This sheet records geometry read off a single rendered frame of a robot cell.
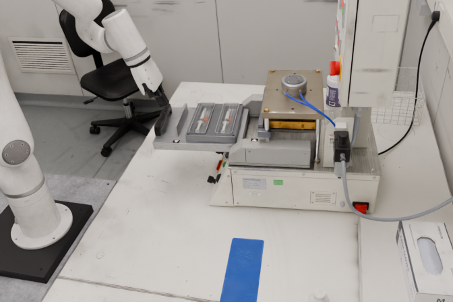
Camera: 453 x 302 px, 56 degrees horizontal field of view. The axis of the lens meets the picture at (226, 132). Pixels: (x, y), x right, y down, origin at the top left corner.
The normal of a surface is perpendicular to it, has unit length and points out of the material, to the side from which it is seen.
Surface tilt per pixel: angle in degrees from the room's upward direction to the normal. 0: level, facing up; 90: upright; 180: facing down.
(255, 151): 90
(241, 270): 0
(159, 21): 90
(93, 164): 0
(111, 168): 0
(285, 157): 90
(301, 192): 90
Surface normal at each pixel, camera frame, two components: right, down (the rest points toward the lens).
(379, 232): -0.07, -0.82
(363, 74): -0.16, 0.58
